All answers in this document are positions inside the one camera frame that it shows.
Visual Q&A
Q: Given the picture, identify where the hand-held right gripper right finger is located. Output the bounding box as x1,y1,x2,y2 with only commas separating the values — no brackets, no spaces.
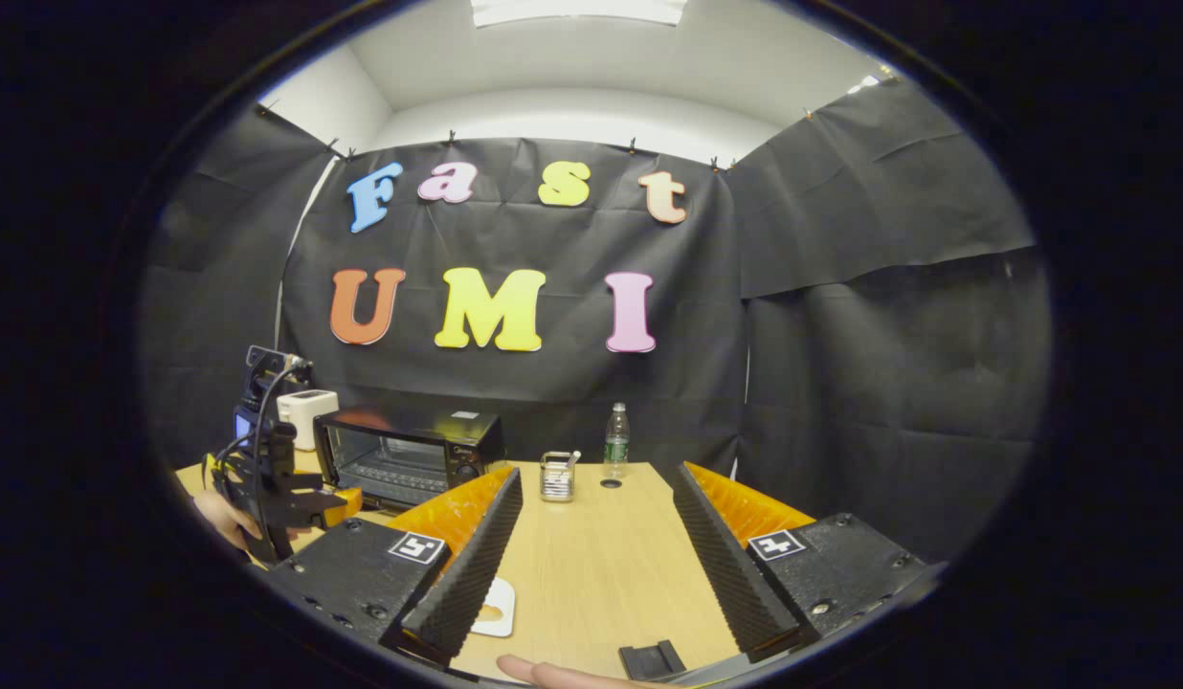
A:
673,461,937,663

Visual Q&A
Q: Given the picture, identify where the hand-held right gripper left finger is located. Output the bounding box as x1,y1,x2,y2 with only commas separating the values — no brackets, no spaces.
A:
266,466,524,668

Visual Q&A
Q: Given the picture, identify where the black electric oven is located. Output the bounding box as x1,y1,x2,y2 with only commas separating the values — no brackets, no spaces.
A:
314,410,506,513

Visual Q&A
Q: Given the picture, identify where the white plate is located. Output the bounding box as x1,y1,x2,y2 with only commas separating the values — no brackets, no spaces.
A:
469,576,517,638

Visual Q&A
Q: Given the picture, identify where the white toaster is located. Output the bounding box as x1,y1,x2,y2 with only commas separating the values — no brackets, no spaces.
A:
276,389,341,453

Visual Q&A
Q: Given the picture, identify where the small black plastic part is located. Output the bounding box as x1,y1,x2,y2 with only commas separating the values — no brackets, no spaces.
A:
617,639,686,681

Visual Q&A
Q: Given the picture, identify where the glass jar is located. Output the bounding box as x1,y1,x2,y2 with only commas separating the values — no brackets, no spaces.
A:
539,450,578,503

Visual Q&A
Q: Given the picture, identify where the clear plastic bottle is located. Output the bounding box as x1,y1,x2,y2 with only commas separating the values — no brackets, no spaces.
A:
603,402,631,479

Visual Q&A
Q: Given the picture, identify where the large ceiling light panel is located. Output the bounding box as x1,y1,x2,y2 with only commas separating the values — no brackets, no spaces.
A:
472,0,688,27

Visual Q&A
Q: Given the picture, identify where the black cable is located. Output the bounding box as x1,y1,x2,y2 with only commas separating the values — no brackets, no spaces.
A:
209,360,310,499

